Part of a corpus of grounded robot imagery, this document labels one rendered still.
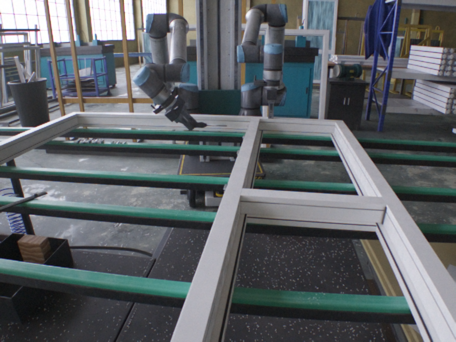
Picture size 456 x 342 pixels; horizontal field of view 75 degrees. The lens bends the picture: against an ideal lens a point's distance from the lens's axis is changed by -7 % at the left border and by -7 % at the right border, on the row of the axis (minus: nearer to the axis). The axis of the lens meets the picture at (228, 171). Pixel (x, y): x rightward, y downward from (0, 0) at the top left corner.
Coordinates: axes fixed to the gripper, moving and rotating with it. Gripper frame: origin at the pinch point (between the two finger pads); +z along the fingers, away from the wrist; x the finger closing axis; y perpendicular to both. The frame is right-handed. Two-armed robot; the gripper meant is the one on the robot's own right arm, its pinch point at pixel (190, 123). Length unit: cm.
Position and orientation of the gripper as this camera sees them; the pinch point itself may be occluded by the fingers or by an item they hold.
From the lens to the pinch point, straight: 157.5
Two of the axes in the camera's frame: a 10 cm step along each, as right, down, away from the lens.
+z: 6.4, 6.1, 4.7
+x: 1.4, -7.0, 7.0
